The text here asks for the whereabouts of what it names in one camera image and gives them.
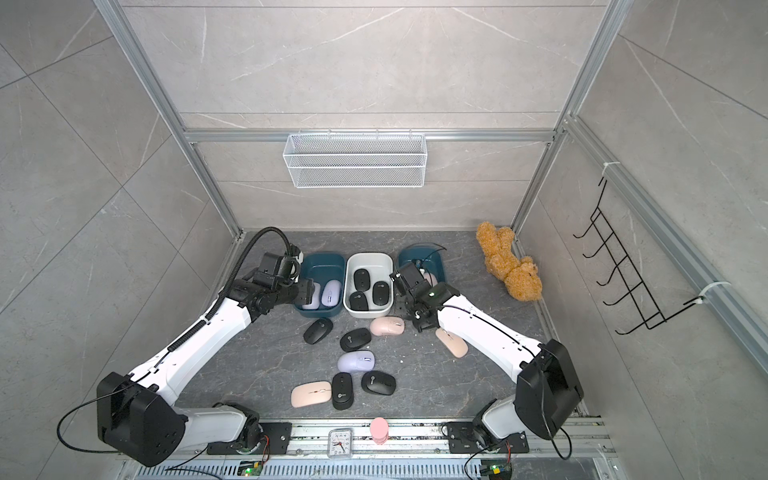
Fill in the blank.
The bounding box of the left green circuit board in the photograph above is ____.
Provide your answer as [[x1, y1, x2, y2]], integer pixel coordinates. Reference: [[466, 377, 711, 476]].
[[237, 461, 264, 477]]

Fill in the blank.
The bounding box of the left teal storage box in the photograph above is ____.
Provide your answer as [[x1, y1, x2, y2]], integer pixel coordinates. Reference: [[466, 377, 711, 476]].
[[296, 252, 346, 318]]

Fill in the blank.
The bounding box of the right green circuit board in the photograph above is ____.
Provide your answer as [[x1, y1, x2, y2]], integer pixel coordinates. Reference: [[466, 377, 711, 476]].
[[479, 463, 513, 480]]

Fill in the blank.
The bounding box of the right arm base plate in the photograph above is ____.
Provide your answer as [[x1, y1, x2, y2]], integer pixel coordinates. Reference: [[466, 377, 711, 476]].
[[440, 421, 530, 454]]

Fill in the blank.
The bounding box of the white square desk clock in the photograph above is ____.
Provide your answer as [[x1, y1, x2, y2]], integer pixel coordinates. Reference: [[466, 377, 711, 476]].
[[327, 428, 354, 459]]

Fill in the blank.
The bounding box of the pink mouse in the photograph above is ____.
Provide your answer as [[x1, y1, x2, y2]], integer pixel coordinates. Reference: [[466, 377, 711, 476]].
[[435, 328, 469, 358], [369, 316, 405, 337], [290, 381, 332, 408], [423, 272, 438, 286]]

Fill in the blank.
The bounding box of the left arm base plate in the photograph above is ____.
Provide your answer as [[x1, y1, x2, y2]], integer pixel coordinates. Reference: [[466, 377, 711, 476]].
[[206, 421, 292, 455]]

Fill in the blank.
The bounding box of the right teal storage box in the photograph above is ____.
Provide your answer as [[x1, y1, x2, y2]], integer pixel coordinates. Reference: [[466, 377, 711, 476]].
[[396, 242, 446, 282]]

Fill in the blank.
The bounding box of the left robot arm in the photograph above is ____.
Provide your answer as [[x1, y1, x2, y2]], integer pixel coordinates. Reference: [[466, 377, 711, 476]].
[[91, 226, 314, 467]]

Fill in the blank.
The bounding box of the white wire mesh basket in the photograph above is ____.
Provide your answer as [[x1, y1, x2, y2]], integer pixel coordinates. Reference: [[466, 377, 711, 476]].
[[283, 132, 428, 188]]

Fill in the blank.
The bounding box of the brown teddy bear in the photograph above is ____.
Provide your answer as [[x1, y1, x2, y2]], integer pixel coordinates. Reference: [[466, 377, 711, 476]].
[[476, 222, 543, 302]]

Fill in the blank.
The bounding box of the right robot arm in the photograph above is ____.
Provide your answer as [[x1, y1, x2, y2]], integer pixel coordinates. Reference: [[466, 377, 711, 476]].
[[390, 243, 584, 451]]

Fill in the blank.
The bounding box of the white storage box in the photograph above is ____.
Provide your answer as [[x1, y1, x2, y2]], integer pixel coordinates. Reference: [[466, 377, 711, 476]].
[[343, 252, 395, 320]]

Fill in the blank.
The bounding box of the purple mouse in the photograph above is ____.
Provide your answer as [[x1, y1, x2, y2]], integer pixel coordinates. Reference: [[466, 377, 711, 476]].
[[302, 282, 322, 310], [321, 279, 343, 308], [337, 350, 376, 374]]

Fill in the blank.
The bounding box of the pink cylinder cup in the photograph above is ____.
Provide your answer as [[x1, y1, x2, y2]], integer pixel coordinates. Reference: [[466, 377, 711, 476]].
[[369, 417, 390, 445]]

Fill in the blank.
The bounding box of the green circuit board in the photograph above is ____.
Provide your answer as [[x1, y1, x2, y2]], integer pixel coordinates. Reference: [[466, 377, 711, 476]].
[[237, 461, 264, 477], [479, 463, 513, 480]]

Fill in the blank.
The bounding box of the teal storage box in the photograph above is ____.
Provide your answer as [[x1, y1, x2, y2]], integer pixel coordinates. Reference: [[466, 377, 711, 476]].
[[396, 242, 446, 282], [296, 252, 346, 318]]

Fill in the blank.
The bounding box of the black wire hook rack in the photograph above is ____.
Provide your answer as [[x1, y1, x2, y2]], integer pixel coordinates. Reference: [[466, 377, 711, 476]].
[[572, 177, 705, 336]]

